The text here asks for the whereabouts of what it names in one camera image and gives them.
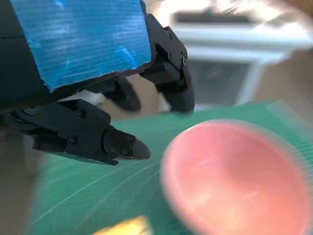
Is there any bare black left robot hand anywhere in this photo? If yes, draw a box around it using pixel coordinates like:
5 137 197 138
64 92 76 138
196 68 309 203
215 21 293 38
0 0 196 167

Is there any long orange toy bread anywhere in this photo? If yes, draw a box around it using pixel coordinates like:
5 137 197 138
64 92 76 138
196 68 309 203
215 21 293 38
97 215 155 235

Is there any pink bowl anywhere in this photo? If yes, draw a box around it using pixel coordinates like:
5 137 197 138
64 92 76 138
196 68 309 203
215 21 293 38
160 119 313 235

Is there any white cabinet with red light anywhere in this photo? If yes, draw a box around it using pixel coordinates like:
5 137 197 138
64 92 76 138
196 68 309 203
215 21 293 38
171 7 313 111

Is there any green cutting mat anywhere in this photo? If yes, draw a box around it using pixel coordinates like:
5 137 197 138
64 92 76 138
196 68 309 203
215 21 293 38
26 100 313 235

